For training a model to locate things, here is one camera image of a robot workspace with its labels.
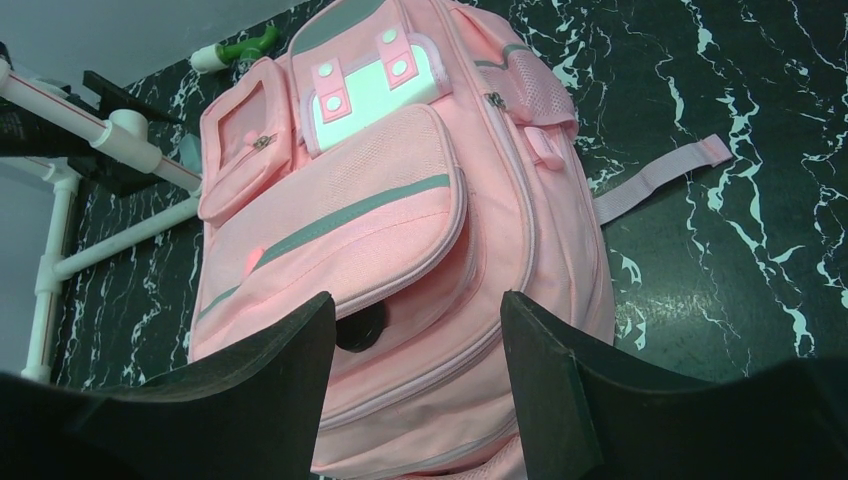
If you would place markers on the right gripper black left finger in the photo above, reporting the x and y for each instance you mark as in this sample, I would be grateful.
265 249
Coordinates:
248 411

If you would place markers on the light blue eraser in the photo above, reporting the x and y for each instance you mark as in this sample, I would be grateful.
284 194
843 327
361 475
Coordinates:
190 155

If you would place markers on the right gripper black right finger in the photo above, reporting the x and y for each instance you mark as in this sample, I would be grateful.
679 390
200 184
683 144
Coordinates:
587 410

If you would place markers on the green white marker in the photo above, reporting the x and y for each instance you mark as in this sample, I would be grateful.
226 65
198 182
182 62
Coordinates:
218 57

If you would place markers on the white pvc pipe frame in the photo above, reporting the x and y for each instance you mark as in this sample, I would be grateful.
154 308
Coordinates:
55 266

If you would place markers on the pink student backpack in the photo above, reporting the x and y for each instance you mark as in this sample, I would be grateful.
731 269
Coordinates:
421 154

